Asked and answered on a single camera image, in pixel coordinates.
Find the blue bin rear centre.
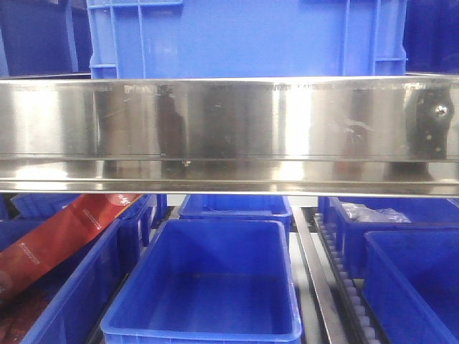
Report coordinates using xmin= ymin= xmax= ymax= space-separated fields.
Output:
xmin=178 ymin=194 xmax=293 ymax=242

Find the blue bin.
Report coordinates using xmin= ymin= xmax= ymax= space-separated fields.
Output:
xmin=362 ymin=229 xmax=458 ymax=343
xmin=178 ymin=194 xmax=293 ymax=242
xmin=100 ymin=219 xmax=303 ymax=343
xmin=11 ymin=193 xmax=80 ymax=219
xmin=318 ymin=196 xmax=458 ymax=279
xmin=1 ymin=194 xmax=156 ymax=343

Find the stainless steel shelf beam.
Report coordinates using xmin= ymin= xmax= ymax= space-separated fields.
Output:
xmin=1 ymin=74 xmax=458 ymax=197

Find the blue bin front centre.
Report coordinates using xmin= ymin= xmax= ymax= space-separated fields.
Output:
xmin=100 ymin=219 xmax=303 ymax=343

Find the blue bin rear right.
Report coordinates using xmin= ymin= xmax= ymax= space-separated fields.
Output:
xmin=318 ymin=196 xmax=458 ymax=279

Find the blue bin front left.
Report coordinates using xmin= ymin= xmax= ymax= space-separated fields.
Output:
xmin=1 ymin=194 xmax=156 ymax=343

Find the blue bin rear left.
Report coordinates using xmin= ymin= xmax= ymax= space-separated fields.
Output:
xmin=11 ymin=193 xmax=80 ymax=219

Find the blue bin front right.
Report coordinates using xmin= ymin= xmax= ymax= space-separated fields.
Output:
xmin=362 ymin=229 xmax=458 ymax=343

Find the screw on shelf beam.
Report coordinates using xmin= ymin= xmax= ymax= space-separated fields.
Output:
xmin=434 ymin=104 xmax=449 ymax=118

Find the clear plastic bag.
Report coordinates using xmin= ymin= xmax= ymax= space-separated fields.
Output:
xmin=341 ymin=202 xmax=411 ymax=223

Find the large light blue crate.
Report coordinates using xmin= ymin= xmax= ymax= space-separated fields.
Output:
xmin=87 ymin=1 xmax=407 ymax=79

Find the red packaging bag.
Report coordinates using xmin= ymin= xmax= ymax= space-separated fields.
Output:
xmin=1 ymin=193 xmax=141 ymax=307

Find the dark blue crate upper left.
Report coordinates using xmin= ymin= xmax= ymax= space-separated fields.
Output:
xmin=1 ymin=1 xmax=92 ymax=77

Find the dark blue crate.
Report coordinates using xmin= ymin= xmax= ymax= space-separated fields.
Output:
xmin=404 ymin=0 xmax=458 ymax=75
xmin=1 ymin=1 xmax=92 ymax=77

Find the dark blue crate upper right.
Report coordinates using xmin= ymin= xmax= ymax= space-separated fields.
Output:
xmin=404 ymin=0 xmax=458 ymax=75

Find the steel roller track rail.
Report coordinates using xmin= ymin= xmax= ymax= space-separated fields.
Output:
xmin=290 ymin=207 xmax=388 ymax=343

